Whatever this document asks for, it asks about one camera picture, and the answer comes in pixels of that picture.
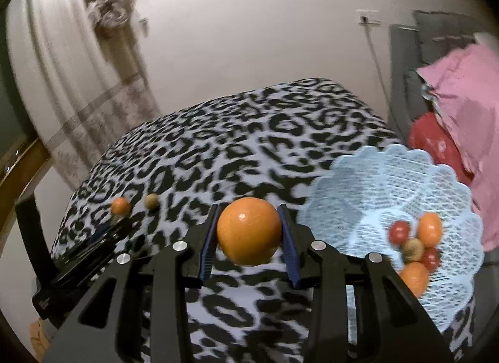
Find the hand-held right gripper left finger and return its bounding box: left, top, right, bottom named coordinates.
left=41, top=203, right=221, bottom=363

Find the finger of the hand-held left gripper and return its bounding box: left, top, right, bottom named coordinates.
left=84, top=217, right=131, bottom=255

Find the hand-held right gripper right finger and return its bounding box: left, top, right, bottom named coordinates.
left=277, top=203, right=455, bottom=363

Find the large glossy orange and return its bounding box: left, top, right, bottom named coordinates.
left=216, top=197, right=283, bottom=267

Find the light blue plastic basket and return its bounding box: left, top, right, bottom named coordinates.
left=298, top=144, right=485, bottom=344

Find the dark reddish brown fruit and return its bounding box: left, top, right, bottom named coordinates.
left=420, top=247, right=442, bottom=272
left=389, top=220, right=411, bottom=244

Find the orange brown object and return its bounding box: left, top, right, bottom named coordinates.
left=29, top=318, right=51, bottom=352

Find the wooden framed window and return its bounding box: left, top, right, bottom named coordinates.
left=0, top=0, right=53, bottom=208

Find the black white leopard print blanket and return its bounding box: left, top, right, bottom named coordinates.
left=51, top=78, right=476, bottom=363

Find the beige patterned curtain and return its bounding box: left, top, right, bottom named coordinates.
left=23, top=0, right=164, bottom=192

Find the grey upholstered headboard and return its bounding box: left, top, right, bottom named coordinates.
left=390, top=10, right=499, bottom=145

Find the pink cloth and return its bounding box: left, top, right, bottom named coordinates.
left=416, top=43, right=499, bottom=252

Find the black upright post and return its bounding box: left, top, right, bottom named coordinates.
left=16, top=195, right=55, bottom=283

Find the thin power cable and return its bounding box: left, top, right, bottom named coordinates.
left=364, top=22, right=395, bottom=132

